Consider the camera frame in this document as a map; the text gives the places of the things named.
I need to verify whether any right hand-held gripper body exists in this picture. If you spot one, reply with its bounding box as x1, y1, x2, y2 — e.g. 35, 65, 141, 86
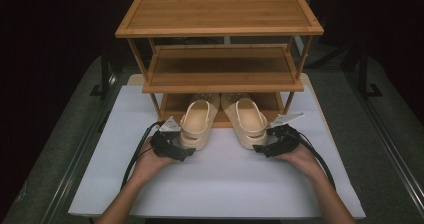
263, 112, 306, 159

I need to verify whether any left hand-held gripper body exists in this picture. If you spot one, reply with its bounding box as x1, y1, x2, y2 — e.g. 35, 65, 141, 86
149, 115, 191, 162

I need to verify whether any cream clog shoe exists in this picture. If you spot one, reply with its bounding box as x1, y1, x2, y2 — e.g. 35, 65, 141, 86
179, 92, 221, 151
220, 92, 269, 151

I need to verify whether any wooden three-tier shoe rack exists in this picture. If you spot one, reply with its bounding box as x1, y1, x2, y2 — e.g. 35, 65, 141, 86
114, 0, 325, 130

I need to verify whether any person's left hand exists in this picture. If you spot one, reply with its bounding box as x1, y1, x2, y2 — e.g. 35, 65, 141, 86
132, 136, 178, 185

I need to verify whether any person's right hand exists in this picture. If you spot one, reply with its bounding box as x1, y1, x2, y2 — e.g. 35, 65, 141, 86
275, 143, 326, 181

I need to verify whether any white table mat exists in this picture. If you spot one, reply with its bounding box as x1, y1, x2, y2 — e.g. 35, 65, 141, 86
68, 83, 367, 220

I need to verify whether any black metal stand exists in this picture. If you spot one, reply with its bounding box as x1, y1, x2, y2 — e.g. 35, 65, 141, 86
89, 45, 118, 100
356, 45, 384, 100

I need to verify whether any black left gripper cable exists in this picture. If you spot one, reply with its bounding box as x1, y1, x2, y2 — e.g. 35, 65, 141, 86
120, 120, 167, 191

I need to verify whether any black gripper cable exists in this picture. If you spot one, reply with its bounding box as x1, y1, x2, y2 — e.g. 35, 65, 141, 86
120, 120, 167, 191
289, 128, 337, 191

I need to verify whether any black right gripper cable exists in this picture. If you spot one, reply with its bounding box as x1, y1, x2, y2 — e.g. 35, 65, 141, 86
289, 128, 337, 191

